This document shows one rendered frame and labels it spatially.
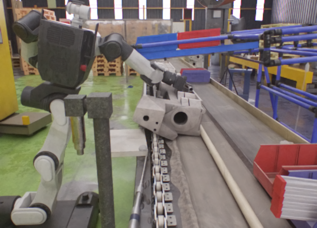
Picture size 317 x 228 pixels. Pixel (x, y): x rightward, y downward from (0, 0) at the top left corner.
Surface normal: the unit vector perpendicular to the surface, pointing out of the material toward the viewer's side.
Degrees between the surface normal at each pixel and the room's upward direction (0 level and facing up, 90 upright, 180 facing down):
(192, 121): 90
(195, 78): 92
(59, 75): 104
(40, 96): 90
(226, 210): 0
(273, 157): 88
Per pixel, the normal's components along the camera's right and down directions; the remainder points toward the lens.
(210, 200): 0.00, -0.96
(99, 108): 0.04, 0.27
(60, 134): -0.18, 0.59
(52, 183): 0.10, 0.65
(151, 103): 0.16, -0.59
